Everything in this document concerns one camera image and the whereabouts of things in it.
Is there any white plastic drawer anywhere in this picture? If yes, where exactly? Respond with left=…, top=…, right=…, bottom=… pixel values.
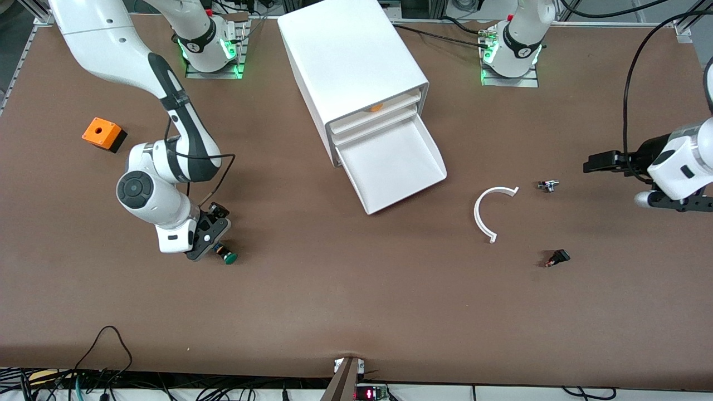
left=331, top=107, right=419, bottom=146
left=328, top=94, right=421, bottom=134
left=336, top=116, right=448, bottom=216

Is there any white drawer cabinet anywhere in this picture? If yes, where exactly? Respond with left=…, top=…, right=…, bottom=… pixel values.
left=277, top=0, right=431, bottom=168

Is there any orange box with black base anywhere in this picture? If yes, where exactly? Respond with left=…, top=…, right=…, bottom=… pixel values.
left=82, top=117, right=128, bottom=154

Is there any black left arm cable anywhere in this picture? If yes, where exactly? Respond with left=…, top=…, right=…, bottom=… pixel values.
left=623, top=10, right=713, bottom=182

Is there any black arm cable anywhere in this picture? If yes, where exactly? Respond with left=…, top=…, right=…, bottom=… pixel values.
left=164, top=117, right=236, bottom=209
left=623, top=10, right=713, bottom=182

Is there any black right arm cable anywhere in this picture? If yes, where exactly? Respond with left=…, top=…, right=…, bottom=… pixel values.
left=164, top=117, right=236, bottom=209

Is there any white C-shaped ring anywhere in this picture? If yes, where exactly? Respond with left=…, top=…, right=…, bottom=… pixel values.
left=473, top=186, right=520, bottom=244

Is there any aluminium frame profile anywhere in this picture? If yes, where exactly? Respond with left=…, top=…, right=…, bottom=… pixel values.
left=671, top=0, right=713, bottom=43
left=0, top=0, right=56, bottom=115

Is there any looped black cable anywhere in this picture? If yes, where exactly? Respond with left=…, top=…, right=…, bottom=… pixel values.
left=72, top=326, right=133, bottom=390

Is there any black power cable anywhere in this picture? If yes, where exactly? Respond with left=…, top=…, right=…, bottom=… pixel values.
left=440, top=16, right=494, bottom=35
left=390, top=22, right=491, bottom=50

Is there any brown camera post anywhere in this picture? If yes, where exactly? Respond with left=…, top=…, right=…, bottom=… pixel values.
left=320, top=356, right=362, bottom=401

